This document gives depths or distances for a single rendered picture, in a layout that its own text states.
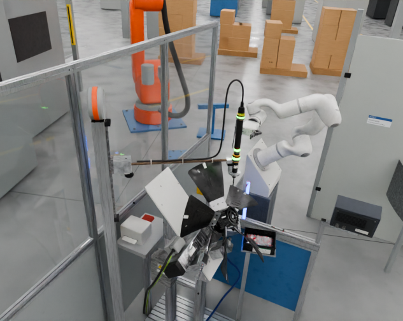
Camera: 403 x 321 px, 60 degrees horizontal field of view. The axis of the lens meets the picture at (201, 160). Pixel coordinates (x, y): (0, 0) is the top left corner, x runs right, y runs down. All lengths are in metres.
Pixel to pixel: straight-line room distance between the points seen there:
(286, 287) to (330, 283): 0.72
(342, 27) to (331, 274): 7.37
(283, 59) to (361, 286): 6.89
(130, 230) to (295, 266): 1.23
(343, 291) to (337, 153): 1.31
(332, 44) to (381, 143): 6.54
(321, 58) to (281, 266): 7.85
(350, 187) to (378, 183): 0.27
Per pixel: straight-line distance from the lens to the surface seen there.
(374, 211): 2.35
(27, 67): 5.67
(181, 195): 2.20
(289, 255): 2.71
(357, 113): 3.62
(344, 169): 3.87
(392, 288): 3.79
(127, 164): 1.85
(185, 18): 9.85
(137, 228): 2.34
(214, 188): 2.07
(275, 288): 2.98
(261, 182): 2.70
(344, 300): 3.48
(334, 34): 9.97
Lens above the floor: 2.50
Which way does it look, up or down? 30 degrees down
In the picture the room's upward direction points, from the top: 3 degrees clockwise
